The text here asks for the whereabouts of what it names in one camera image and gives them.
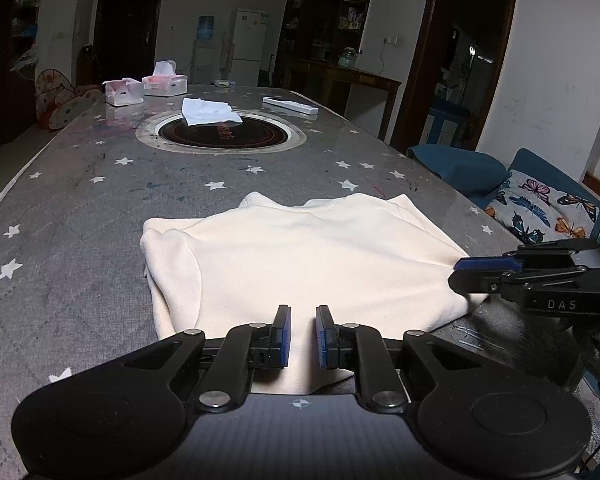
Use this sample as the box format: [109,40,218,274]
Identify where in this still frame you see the crumpled white tissue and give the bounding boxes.
[181,97,244,127]

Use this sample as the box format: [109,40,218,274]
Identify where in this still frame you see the dark display shelf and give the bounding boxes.
[275,0,378,91]

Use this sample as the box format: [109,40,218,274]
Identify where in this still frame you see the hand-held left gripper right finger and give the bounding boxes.
[315,304,497,412]

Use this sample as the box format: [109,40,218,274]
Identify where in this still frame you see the polka dot play tent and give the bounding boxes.
[34,67,103,131]

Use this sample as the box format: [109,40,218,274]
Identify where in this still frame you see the glass jar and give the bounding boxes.
[337,46,363,69]

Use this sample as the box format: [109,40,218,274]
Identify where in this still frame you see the dark wooden door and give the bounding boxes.
[92,0,166,86]

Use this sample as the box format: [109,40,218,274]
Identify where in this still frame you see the pink white box with handle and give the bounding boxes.
[102,78,145,107]

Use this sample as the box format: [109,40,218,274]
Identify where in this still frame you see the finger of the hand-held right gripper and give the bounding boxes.
[447,265,589,296]
[452,237,600,273]

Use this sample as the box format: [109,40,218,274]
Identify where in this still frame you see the white refrigerator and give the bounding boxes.
[227,8,270,87]

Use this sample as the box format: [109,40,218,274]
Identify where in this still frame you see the water dispenser with blue bottle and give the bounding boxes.
[190,15,217,85]

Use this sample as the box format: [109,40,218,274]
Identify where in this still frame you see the blue chair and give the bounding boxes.
[422,97,473,148]

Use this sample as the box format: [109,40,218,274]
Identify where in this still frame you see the cream sweater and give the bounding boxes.
[140,191,486,396]

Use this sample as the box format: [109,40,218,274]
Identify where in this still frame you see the round built-in hotpot cooker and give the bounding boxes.
[135,109,308,153]

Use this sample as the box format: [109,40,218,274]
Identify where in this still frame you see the grey star-printed tablecloth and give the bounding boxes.
[0,84,600,480]

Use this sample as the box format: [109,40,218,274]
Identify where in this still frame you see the pink white tissue box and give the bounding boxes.
[141,60,188,97]

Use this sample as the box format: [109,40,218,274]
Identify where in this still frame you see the butterfly print cushion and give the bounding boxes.
[485,169,600,246]

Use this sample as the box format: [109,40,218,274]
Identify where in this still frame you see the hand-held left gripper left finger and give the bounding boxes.
[115,304,294,412]

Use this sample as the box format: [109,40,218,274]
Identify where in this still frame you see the wooden sideboard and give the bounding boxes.
[287,57,402,138]

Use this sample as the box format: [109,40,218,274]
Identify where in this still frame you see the dark wooden bookshelf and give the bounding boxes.
[0,0,46,146]

